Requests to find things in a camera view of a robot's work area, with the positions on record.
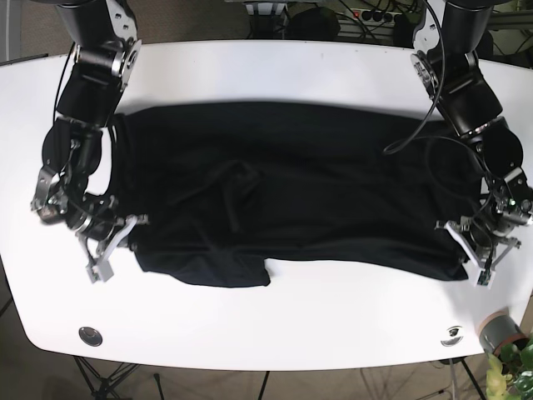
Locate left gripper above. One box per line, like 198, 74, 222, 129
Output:
436, 188, 532, 288

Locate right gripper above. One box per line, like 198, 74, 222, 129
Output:
32, 183, 149, 283

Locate black T-shirt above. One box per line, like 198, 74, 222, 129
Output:
112, 102, 481, 288

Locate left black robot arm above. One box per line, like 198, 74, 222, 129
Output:
411, 1, 532, 288

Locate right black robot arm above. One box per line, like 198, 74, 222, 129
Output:
31, 0, 147, 283

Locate grey plant pot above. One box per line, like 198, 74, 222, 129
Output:
476, 311, 529, 356

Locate right metal table grommet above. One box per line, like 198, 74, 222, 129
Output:
440, 326, 464, 348

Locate metal table grommet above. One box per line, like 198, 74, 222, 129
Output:
78, 327, 103, 347
440, 326, 464, 348

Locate left metal table grommet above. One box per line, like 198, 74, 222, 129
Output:
78, 327, 103, 347

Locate green plant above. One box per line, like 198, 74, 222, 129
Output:
486, 338, 532, 400

